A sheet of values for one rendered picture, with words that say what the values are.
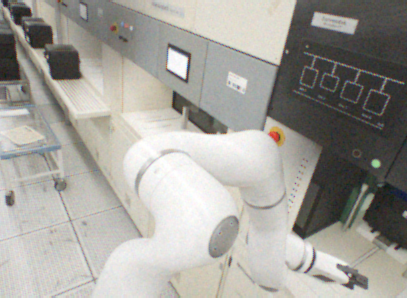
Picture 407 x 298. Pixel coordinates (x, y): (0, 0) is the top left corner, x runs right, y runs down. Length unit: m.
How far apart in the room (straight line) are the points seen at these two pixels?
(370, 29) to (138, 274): 0.70
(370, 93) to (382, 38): 0.12
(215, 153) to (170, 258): 0.18
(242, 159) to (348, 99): 0.44
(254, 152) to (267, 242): 0.27
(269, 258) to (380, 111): 0.42
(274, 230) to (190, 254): 0.33
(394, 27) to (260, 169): 0.46
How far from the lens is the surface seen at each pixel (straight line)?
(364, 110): 0.83
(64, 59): 3.05
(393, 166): 0.82
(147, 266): 0.43
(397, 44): 0.80
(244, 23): 1.10
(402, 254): 1.54
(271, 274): 0.73
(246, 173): 0.49
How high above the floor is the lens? 1.75
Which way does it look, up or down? 29 degrees down
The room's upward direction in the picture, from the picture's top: 9 degrees clockwise
